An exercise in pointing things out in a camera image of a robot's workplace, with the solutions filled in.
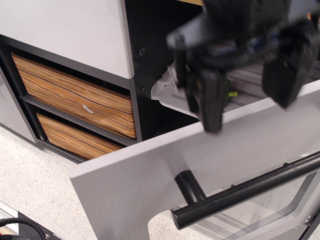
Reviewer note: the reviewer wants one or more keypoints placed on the green toy bell pepper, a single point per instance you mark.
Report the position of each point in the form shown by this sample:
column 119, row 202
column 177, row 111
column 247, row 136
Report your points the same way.
column 229, row 92

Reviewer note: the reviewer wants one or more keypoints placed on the lower wood-pattern storage bin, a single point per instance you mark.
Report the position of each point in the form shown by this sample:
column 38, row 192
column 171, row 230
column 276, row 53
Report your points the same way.
column 76, row 140

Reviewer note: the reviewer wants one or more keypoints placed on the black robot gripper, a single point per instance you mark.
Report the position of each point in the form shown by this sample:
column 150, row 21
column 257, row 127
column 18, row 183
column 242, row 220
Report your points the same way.
column 263, row 30

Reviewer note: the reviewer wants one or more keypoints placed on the grey oven rack shelf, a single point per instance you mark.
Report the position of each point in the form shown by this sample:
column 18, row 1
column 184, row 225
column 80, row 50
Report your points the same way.
column 245, row 82

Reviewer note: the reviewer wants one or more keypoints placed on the wood-pattern storage bin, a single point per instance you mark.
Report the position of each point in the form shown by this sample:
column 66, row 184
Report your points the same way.
column 76, row 140
column 87, row 101

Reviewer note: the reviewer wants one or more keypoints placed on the grey toy oven door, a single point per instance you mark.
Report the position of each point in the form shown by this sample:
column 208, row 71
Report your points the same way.
column 121, row 191

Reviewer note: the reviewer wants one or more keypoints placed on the upper wood-pattern storage bin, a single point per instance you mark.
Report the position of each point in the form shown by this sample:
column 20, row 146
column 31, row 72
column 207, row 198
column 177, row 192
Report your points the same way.
column 87, row 101

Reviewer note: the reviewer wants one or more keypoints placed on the black oven door handle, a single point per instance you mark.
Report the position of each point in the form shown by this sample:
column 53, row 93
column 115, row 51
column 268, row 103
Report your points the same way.
column 199, row 206

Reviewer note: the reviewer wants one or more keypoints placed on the wooden countertop edge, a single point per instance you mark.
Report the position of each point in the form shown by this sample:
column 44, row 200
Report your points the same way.
column 194, row 2

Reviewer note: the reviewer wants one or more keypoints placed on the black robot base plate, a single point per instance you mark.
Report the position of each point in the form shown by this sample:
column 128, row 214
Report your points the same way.
column 27, row 231

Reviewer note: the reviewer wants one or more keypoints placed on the grey toy kitchen cabinet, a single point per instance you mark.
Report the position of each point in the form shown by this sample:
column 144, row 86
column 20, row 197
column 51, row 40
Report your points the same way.
column 117, row 44

